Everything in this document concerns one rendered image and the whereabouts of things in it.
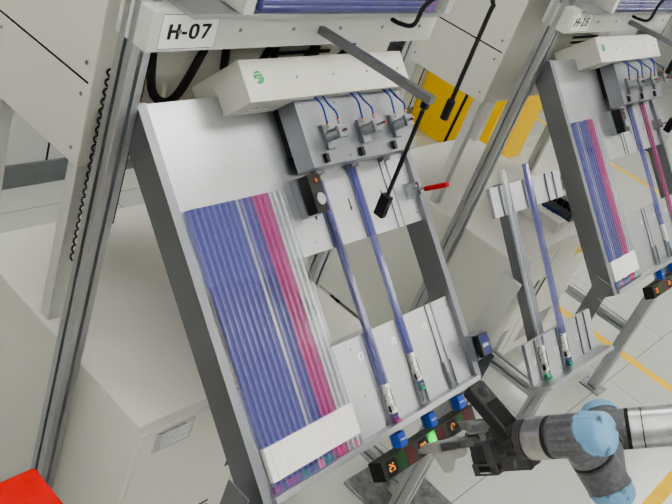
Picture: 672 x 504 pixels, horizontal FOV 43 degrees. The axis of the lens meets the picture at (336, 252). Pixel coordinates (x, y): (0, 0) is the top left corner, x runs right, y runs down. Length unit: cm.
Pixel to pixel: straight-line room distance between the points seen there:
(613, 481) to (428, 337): 53
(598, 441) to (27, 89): 121
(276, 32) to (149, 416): 76
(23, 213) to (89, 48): 181
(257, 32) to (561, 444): 87
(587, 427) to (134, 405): 85
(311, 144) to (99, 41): 43
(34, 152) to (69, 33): 184
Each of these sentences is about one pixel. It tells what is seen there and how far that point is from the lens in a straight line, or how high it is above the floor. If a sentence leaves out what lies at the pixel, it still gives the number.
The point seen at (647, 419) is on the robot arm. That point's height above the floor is 99.
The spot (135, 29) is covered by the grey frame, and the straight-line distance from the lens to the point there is 139.
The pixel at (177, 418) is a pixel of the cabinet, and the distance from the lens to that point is 176.
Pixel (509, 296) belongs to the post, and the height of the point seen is 79.
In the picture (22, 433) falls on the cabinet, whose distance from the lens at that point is 210.
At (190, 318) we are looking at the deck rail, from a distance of 147.
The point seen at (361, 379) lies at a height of 79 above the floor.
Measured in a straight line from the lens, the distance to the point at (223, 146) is 157.
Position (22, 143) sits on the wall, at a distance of 338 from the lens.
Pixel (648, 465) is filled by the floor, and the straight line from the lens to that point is 338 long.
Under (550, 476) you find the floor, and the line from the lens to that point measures 305.
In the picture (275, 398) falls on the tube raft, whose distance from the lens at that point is 152.
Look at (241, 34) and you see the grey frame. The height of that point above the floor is 134.
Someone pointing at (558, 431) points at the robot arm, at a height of 98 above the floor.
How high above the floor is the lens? 182
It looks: 30 degrees down
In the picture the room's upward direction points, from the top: 22 degrees clockwise
